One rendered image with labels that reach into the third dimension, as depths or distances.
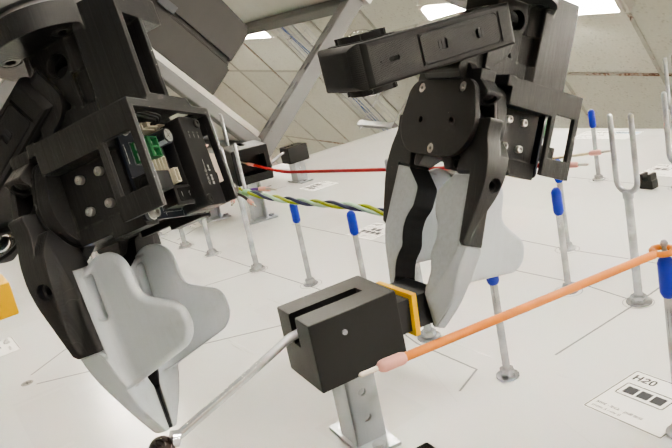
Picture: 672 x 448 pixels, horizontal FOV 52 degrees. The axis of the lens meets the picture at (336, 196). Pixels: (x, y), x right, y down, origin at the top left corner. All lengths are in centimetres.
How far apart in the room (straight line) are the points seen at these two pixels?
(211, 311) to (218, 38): 115
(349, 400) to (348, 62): 19
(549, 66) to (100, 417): 40
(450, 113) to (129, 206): 19
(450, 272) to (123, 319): 18
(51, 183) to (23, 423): 28
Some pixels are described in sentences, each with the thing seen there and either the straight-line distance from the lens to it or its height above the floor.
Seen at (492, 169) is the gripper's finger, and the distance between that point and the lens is 39.
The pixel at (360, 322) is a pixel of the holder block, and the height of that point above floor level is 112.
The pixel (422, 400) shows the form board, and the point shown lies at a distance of 46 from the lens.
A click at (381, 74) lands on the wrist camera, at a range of 37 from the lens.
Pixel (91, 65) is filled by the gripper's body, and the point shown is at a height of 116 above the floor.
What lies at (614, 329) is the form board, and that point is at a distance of 52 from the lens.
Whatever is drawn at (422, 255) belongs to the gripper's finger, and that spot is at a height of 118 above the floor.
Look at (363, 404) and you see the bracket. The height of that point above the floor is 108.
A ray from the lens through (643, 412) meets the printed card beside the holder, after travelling 44.
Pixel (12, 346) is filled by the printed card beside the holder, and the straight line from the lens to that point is 77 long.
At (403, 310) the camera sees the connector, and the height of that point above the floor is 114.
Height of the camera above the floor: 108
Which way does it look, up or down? 14 degrees up
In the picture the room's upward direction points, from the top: 30 degrees clockwise
